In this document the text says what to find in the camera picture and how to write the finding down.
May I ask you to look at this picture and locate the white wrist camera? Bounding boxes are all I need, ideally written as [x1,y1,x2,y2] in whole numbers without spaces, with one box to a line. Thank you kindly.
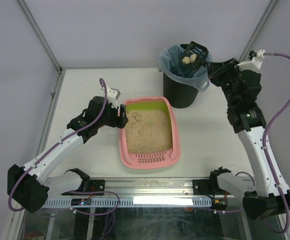
[101,86,120,109]
[237,49,266,72]

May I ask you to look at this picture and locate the white slotted cable duct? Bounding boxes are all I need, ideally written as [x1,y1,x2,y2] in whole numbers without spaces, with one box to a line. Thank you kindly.
[43,196,212,209]

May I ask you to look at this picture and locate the pink litter box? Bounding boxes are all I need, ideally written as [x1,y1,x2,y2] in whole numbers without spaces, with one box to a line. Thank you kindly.
[118,96,181,170]

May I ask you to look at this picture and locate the black litter scoop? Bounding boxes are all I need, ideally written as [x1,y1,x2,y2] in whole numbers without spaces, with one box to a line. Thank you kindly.
[178,41,209,72]

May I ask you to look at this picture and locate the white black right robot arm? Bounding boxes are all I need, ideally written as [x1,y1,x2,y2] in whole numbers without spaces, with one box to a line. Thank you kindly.
[205,58,290,220]

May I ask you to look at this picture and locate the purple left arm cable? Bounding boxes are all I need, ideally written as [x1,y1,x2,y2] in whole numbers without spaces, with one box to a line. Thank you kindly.
[7,77,122,238]

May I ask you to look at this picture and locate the beige litter pellets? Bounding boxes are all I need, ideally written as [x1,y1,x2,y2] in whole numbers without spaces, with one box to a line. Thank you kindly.
[125,109,173,154]

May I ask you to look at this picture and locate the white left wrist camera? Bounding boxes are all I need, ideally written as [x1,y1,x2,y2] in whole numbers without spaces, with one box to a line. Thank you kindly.
[101,86,120,109]

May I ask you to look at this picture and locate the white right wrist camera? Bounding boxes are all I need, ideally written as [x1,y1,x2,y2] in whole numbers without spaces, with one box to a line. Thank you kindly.
[237,49,266,72]

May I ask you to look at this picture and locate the blue plastic bin liner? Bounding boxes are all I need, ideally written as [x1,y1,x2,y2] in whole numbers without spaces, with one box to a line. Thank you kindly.
[156,44,210,92]

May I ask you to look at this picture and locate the aluminium mounting rail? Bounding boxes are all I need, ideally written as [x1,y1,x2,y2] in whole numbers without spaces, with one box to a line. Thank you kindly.
[16,176,284,200]

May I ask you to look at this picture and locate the black ribbed trash bin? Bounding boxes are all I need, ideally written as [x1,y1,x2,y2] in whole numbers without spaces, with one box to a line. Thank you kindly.
[163,43,200,109]

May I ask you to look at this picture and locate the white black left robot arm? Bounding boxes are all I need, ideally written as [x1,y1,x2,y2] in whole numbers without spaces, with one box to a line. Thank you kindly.
[7,96,128,213]

